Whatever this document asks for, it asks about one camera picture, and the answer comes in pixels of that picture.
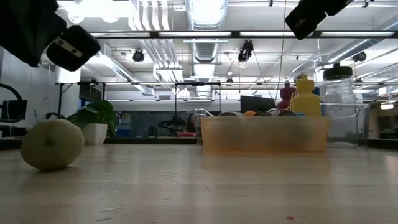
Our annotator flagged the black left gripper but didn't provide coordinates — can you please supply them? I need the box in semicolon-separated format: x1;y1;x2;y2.
0;0;101;73

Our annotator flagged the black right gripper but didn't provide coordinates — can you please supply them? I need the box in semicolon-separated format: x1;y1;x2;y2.
285;0;354;41

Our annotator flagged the clear bottle with black lid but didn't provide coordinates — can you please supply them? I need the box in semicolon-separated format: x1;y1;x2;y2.
321;63;357;105

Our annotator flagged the magenta squeeze bottle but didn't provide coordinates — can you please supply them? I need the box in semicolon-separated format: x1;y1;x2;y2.
275;81;298;112

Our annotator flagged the yellow mustard squeeze bottle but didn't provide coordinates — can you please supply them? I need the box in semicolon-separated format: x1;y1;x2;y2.
290;74;322;118

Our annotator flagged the brown toy kiwi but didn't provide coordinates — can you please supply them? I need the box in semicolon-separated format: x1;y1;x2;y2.
19;118;86;171

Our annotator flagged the green potted plant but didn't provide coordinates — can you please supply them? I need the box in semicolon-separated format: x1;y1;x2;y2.
66;99;118;146

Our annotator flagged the black computer monitor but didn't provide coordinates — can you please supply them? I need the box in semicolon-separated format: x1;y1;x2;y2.
0;99;28;123
239;95;277;114

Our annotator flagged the clear plastic bin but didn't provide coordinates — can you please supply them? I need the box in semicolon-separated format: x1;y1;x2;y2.
193;108;218;147
320;102;372;147

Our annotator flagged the person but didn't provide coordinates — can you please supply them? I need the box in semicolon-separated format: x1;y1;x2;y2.
185;113;197;133

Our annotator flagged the thin hanging cable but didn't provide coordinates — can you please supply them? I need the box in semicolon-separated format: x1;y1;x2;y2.
274;0;287;103

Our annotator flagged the black looped cable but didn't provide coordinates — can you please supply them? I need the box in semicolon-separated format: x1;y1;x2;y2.
0;83;25;124

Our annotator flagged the black aluminium rig frame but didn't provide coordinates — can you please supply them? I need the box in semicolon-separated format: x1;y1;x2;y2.
88;30;398;39

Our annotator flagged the silver ventilation duct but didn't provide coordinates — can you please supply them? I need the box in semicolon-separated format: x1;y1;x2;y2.
185;0;229;99

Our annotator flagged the black metal background frame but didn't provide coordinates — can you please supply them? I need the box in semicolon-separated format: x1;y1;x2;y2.
55;81;398;125

